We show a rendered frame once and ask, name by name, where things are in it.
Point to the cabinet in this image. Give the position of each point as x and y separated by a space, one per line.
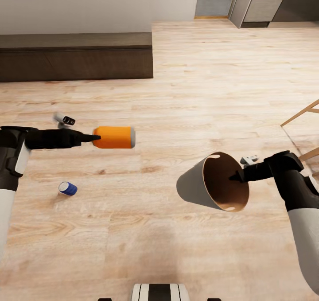
80 56

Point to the trash can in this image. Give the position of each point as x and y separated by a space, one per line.
208 184

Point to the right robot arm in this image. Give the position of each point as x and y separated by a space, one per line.
301 195

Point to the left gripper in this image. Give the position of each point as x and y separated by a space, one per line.
65 138

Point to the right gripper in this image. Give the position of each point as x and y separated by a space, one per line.
249 173

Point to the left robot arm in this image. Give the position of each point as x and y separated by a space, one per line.
16 144

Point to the can of soda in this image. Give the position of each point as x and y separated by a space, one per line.
115 137
67 188

